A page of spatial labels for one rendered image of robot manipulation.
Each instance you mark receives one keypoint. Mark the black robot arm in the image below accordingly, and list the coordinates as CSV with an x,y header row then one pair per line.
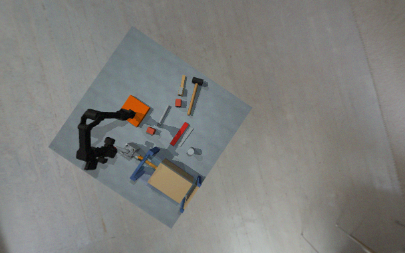
x,y
88,153

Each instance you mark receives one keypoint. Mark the black-headed mallet with wooden handle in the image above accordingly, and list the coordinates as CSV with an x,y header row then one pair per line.
x,y
197,82

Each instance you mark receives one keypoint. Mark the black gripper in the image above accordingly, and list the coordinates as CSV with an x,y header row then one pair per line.
x,y
108,143

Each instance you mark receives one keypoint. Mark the red rectangular bar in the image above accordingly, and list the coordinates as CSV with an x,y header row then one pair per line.
x,y
180,132

